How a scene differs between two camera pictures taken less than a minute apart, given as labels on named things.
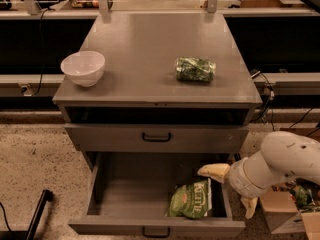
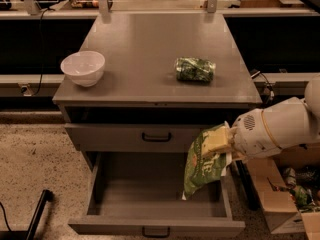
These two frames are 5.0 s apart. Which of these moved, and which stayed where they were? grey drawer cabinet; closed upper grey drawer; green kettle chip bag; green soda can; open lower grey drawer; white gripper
Moved: white gripper; green kettle chip bag
Stayed: green soda can; grey drawer cabinet; closed upper grey drawer; open lower grey drawer
